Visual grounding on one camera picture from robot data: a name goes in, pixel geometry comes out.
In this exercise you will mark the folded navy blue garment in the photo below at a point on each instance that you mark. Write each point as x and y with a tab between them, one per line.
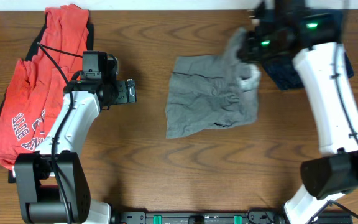
281	70

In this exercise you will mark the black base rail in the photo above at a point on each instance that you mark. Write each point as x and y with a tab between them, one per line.
253	217

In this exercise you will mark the red printed t-shirt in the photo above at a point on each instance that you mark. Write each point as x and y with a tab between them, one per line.
34	96

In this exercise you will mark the black garment under pile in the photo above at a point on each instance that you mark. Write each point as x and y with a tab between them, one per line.
32	51

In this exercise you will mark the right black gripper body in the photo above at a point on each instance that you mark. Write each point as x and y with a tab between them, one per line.
259	49

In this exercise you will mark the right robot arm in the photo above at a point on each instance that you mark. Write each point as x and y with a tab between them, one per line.
313	42

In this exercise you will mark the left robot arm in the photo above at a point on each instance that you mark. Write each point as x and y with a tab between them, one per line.
51	184

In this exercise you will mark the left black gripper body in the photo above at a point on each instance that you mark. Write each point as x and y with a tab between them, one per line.
130	91

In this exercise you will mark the grey shorts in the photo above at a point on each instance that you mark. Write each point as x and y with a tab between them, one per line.
212	91

